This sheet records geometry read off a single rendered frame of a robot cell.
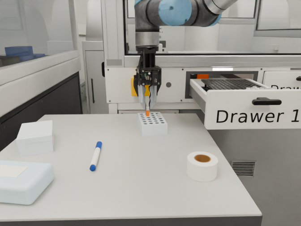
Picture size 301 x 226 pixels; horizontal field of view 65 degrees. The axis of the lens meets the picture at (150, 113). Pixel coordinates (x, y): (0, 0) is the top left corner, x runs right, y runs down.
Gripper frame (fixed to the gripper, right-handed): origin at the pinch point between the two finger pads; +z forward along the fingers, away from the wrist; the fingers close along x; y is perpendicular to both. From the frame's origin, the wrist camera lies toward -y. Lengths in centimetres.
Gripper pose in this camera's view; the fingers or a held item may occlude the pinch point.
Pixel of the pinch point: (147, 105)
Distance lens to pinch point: 83.6
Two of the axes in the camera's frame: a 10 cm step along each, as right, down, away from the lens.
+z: 0.1, 9.5, 3.2
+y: 1.6, 3.1, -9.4
